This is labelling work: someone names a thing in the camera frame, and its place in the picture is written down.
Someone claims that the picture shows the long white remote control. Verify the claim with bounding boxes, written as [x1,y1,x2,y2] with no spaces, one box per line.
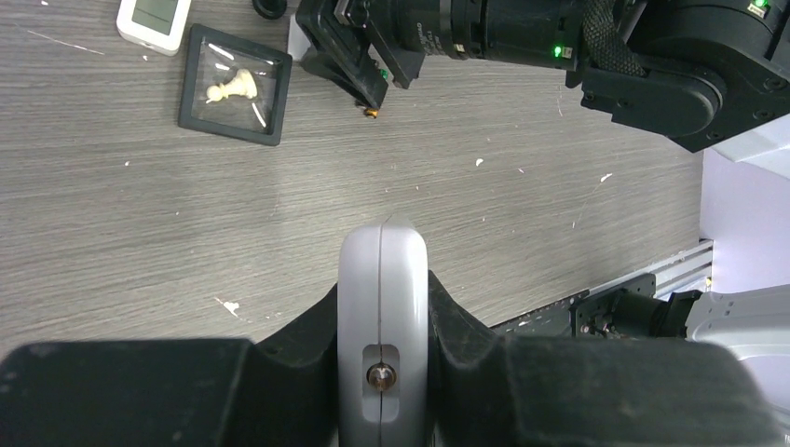
[116,0,192,57]

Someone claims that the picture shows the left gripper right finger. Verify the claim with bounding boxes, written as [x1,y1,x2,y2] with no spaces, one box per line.
[429,276,784,446]

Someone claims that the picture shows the white battery cover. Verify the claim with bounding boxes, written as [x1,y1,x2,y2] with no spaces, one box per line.
[287,28,311,62]

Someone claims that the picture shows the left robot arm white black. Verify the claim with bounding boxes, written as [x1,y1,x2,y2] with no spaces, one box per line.
[1,273,789,446]

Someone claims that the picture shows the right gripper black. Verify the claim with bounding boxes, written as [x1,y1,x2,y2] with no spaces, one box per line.
[296,1,453,109]

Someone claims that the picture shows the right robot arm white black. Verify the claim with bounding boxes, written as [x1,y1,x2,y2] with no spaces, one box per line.
[294,0,789,176]

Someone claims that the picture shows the white remote with dark buttons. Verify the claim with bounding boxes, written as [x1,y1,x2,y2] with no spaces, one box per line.
[336,215,429,446]

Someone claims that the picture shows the black framed display box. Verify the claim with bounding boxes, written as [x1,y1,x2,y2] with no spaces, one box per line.
[177,24,293,146]

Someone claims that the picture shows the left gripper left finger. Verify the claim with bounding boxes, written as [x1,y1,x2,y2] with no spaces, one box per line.
[1,291,337,446]

